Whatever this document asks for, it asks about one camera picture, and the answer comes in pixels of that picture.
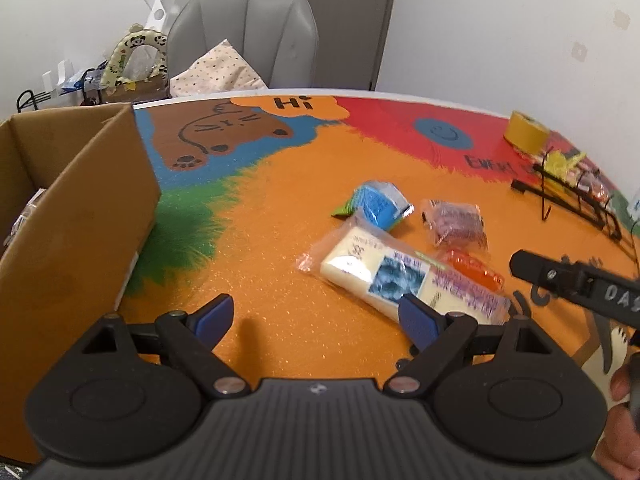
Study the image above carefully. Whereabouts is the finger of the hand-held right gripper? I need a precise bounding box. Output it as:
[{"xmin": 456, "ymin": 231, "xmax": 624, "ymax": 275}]
[{"xmin": 510, "ymin": 250, "xmax": 582, "ymax": 305}]

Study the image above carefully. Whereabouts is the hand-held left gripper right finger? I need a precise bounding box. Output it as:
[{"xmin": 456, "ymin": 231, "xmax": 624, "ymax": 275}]
[{"xmin": 385, "ymin": 294, "xmax": 551, "ymax": 396}]

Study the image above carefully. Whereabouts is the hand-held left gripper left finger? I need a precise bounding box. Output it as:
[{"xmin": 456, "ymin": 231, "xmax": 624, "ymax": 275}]
[{"xmin": 80, "ymin": 294, "xmax": 251, "ymax": 398}]

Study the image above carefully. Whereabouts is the long white cake packet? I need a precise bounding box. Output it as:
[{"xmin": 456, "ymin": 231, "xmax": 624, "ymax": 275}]
[{"xmin": 297, "ymin": 215, "xmax": 512, "ymax": 326}]

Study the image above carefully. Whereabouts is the person's right hand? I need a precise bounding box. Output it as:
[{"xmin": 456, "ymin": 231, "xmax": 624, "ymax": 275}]
[{"xmin": 595, "ymin": 352, "xmax": 640, "ymax": 480}]

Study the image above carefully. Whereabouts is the orange snack packet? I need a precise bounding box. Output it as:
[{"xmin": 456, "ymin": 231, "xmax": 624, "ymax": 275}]
[{"xmin": 435, "ymin": 247, "xmax": 505, "ymax": 293}]

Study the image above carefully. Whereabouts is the colourful cartoon table mat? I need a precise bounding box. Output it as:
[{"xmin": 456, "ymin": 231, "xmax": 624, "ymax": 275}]
[{"xmin": 120, "ymin": 91, "xmax": 640, "ymax": 386}]

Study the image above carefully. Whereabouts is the brown snack packet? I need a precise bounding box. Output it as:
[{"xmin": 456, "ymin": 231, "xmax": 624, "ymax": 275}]
[{"xmin": 420, "ymin": 199, "xmax": 488, "ymax": 251}]

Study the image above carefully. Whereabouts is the red snack packet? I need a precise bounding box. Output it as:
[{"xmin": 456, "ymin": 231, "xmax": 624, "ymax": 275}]
[{"xmin": 582, "ymin": 167, "xmax": 613, "ymax": 201}]

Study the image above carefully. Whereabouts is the yellow snack packet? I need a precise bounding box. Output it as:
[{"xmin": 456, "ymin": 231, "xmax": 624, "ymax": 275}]
[{"xmin": 545, "ymin": 152, "xmax": 586, "ymax": 181}]

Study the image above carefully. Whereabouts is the blue packet with green corner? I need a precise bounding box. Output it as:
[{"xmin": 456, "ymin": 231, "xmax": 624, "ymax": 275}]
[{"xmin": 331, "ymin": 180, "xmax": 414, "ymax": 233}]

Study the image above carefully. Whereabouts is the yellow tape roll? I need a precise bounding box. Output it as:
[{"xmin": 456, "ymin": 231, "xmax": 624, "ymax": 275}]
[{"xmin": 504, "ymin": 110, "xmax": 551, "ymax": 156}]

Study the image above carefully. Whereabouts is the clear wrapped packet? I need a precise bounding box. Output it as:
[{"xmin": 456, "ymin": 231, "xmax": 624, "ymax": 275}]
[{"xmin": 0, "ymin": 187, "xmax": 48, "ymax": 247}]

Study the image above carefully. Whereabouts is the small brown cardboard box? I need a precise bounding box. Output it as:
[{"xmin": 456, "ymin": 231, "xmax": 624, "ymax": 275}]
[{"xmin": 100, "ymin": 77, "xmax": 171, "ymax": 104}]

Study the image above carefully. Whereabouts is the spotted cushion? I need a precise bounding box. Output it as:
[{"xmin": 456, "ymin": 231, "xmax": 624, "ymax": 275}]
[{"xmin": 170, "ymin": 39, "xmax": 268, "ymax": 98}]

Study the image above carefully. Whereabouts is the blue plastic bag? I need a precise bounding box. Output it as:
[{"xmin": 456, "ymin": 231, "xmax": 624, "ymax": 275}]
[{"xmin": 65, "ymin": 70, "xmax": 101, "ymax": 97}]

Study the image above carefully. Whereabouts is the panda print bag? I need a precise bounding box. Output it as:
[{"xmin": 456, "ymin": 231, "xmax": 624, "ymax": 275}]
[{"xmin": 101, "ymin": 24, "xmax": 170, "ymax": 88}]

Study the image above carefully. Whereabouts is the grey padded chair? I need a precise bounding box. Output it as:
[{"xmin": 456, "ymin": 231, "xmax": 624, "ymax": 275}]
[{"xmin": 167, "ymin": 0, "xmax": 319, "ymax": 92}]

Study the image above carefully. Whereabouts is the grey door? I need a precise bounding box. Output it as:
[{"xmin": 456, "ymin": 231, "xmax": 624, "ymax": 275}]
[{"xmin": 248, "ymin": 0, "xmax": 402, "ymax": 92}]

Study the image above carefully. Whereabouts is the black wire rack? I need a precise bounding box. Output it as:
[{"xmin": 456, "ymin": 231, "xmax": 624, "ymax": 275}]
[{"xmin": 511, "ymin": 147, "xmax": 640, "ymax": 256}]

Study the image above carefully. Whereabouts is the black wire basket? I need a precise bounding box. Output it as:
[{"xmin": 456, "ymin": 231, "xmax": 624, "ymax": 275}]
[{"xmin": 16, "ymin": 89, "xmax": 56, "ymax": 112}]

